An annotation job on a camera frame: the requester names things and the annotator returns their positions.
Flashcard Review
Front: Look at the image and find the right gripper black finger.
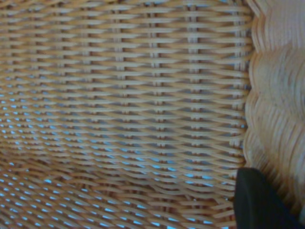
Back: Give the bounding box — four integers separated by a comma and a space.
233, 167, 305, 229

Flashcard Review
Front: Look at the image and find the orange woven wicker basket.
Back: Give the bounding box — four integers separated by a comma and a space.
0, 0, 305, 229

